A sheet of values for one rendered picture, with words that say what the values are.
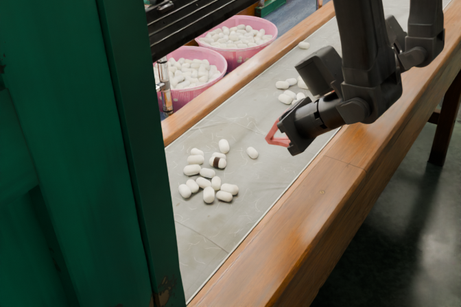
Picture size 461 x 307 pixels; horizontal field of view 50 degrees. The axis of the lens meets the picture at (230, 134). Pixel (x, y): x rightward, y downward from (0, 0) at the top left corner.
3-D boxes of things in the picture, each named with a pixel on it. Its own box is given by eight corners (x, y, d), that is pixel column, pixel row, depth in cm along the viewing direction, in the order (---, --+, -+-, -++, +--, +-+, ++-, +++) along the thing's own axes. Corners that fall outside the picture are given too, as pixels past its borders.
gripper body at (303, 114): (273, 125, 83) (304, 110, 78) (300, 99, 90) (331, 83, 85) (293, 156, 84) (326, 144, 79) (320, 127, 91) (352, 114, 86)
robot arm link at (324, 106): (360, 123, 76) (374, 107, 80) (336, 86, 75) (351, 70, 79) (326, 136, 81) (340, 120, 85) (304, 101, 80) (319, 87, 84)
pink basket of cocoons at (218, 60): (237, 77, 151) (236, 48, 146) (215, 125, 130) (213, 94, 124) (155, 70, 157) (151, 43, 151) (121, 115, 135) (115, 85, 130)
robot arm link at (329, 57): (370, 120, 70) (402, 90, 74) (326, 51, 68) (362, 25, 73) (318, 134, 80) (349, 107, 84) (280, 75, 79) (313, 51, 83)
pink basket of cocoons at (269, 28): (291, 51, 164) (292, 25, 159) (248, 86, 147) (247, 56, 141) (226, 35, 177) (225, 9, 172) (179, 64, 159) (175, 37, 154)
